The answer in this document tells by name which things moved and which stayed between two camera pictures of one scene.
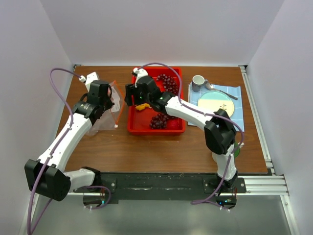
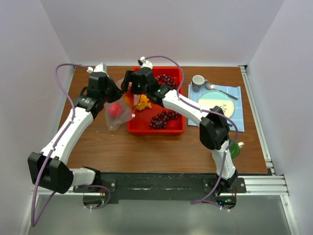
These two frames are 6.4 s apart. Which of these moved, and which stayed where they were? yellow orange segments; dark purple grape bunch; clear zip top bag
Moved: clear zip top bag
Stayed: yellow orange segments; dark purple grape bunch
